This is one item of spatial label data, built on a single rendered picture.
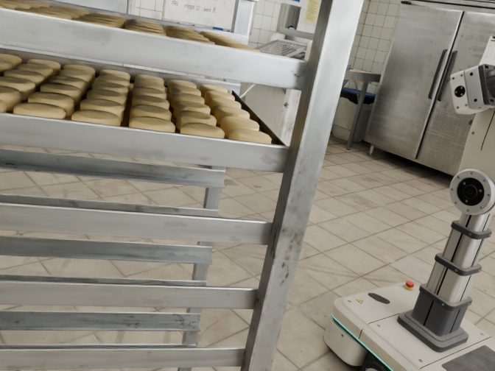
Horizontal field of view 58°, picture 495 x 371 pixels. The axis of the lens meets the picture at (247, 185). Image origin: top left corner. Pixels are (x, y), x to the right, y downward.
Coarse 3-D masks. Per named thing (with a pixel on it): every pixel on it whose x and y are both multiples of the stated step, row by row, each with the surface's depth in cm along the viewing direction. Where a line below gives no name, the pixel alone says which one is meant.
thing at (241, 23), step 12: (240, 0) 81; (240, 12) 81; (252, 12) 82; (240, 24) 82; (216, 168) 92; (216, 192) 94; (204, 204) 96; (216, 204) 95; (204, 264) 100; (192, 276) 103; (204, 276) 101; (192, 312) 104; (192, 336) 107
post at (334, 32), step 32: (352, 0) 40; (320, 32) 42; (352, 32) 41; (320, 64) 42; (320, 96) 43; (320, 128) 44; (288, 160) 47; (320, 160) 46; (288, 192) 46; (288, 224) 48; (288, 256) 49; (288, 288) 51; (256, 320) 53; (256, 352) 54
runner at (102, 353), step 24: (0, 360) 50; (24, 360) 51; (48, 360) 51; (72, 360) 52; (96, 360) 53; (120, 360) 54; (144, 360) 54; (168, 360) 55; (192, 360) 56; (216, 360) 57; (240, 360) 57
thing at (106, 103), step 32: (0, 64) 64; (32, 64) 69; (0, 96) 49; (32, 96) 50; (64, 96) 53; (96, 96) 57; (128, 96) 69; (160, 96) 65; (192, 96) 67; (224, 96) 72; (160, 128) 47; (192, 128) 50; (224, 128) 56; (256, 128) 57
